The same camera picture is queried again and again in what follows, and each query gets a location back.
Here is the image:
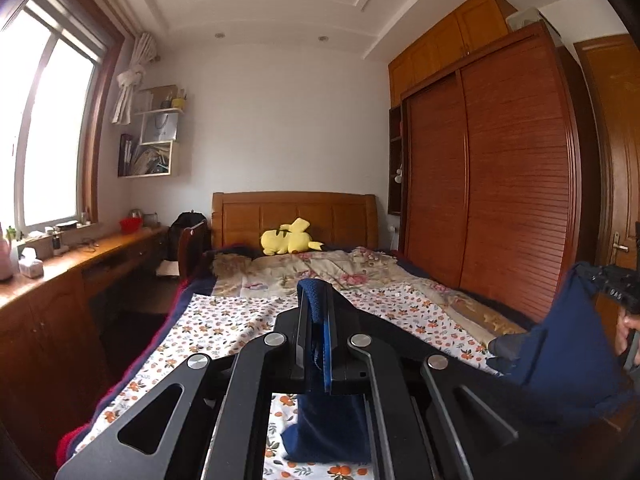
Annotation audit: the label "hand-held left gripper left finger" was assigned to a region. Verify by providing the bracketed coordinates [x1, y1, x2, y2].
[55, 285, 315, 480]

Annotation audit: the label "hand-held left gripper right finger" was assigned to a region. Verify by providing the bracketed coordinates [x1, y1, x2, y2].
[322, 286, 566, 480]

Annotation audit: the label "navy blue jacket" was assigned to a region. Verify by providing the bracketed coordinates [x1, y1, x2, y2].
[280, 260, 636, 466]

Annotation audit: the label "person's right hand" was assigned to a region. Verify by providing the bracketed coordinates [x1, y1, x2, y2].
[615, 305, 640, 361]

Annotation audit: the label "orange fruit print bed sheet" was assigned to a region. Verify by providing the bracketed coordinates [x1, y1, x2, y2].
[75, 290, 506, 480]

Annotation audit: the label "beige floral quilt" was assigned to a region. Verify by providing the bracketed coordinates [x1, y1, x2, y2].
[207, 246, 526, 341]

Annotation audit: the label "yellow plush toy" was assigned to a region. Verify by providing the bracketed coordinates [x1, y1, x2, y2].
[260, 217, 324, 257]

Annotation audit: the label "wooden bed headboard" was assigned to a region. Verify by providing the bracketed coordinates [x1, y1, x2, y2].
[210, 191, 379, 251]

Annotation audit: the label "wooden chair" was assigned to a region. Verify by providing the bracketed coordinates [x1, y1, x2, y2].
[177, 220, 211, 281]

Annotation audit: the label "wooden room door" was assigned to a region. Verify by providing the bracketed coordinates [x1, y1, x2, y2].
[572, 35, 640, 276]

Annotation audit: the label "wooden sliding door wardrobe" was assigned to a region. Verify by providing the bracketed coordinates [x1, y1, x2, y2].
[387, 20, 601, 326]

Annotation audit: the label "black backpack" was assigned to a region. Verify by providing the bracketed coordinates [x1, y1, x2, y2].
[167, 211, 207, 263]

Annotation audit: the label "blue red-edged blanket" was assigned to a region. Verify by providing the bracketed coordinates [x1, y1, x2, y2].
[56, 280, 201, 468]

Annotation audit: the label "long wooden desk cabinet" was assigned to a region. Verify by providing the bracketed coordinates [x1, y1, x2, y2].
[0, 225, 171, 480]

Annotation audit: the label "white paper bag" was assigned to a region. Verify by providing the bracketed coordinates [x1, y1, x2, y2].
[141, 111, 179, 143]

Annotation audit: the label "white tissue box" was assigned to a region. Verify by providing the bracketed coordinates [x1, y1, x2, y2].
[19, 249, 45, 278]

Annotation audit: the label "white storage box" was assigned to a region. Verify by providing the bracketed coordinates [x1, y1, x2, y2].
[505, 6, 563, 36]

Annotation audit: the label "wooden overhead cabinets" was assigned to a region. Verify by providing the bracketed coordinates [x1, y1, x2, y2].
[387, 0, 518, 108]

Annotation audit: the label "tied white curtain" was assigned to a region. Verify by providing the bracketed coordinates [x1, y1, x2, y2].
[111, 32, 157, 125]

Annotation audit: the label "pink bottle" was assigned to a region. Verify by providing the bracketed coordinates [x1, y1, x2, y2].
[0, 232, 13, 282]

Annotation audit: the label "window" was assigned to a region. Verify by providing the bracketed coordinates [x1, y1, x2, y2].
[0, 0, 108, 233]

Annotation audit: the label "white wall shelf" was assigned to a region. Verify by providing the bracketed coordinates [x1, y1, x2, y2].
[117, 85, 187, 179]

